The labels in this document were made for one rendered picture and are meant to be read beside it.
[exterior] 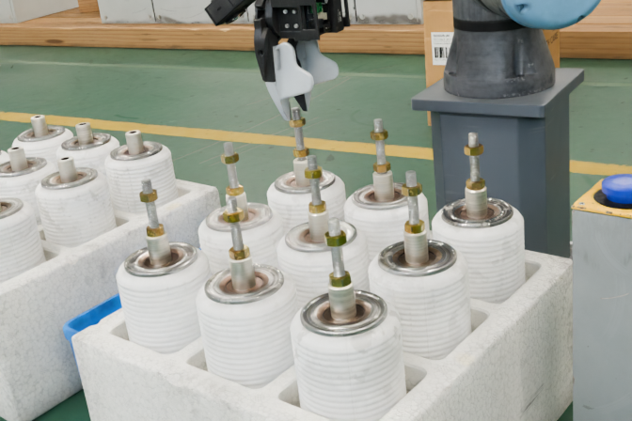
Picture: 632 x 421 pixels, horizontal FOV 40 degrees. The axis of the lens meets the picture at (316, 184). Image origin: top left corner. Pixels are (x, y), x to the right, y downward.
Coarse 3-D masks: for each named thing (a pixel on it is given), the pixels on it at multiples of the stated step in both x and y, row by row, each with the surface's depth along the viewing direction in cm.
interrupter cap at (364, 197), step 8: (400, 184) 101; (360, 192) 100; (368, 192) 100; (400, 192) 99; (352, 200) 98; (360, 200) 98; (368, 200) 97; (376, 200) 98; (392, 200) 97; (400, 200) 96; (368, 208) 95; (376, 208) 95; (384, 208) 95; (392, 208) 95
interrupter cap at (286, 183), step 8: (280, 176) 108; (288, 176) 108; (328, 176) 106; (280, 184) 105; (288, 184) 105; (320, 184) 103; (328, 184) 103; (280, 192) 103; (288, 192) 103; (296, 192) 102; (304, 192) 102
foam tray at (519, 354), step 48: (528, 288) 89; (96, 336) 90; (480, 336) 82; (528, 336) 87; (96, 384) 91; (144, 384) 84; (192, 384) 80; (288, 384) 78; (432, 384) 75; (480, 384) 80; (528, 384) 89
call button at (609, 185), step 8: (616, 176) 76; (624, 176) 76; (608, 184) 74; (616, 184) 74; (624, 184) 74; (608, 192) 74; (616, 192) 74; (624, 192) 73; (616, 200) 74; (624, 200) 74
